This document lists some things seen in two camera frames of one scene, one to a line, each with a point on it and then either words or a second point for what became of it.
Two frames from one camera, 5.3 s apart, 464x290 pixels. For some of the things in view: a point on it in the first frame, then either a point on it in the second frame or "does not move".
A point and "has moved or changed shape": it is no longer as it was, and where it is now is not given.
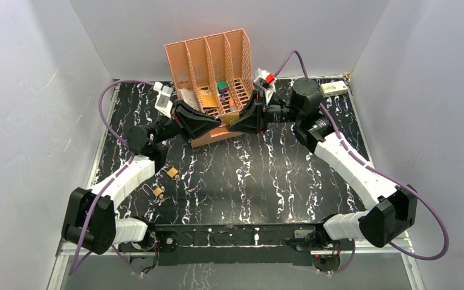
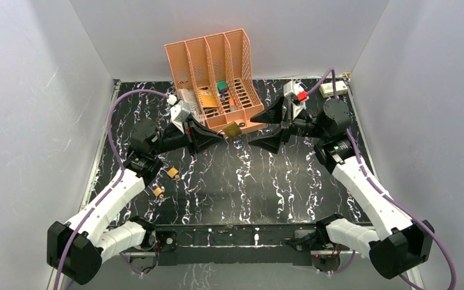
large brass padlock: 229,118 has moved or changed shape
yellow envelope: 208,99 does not move
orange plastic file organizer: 212,74 does not move
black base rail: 229,244 does not move
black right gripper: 252,120 -> 272,142
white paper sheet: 188,95 does not move
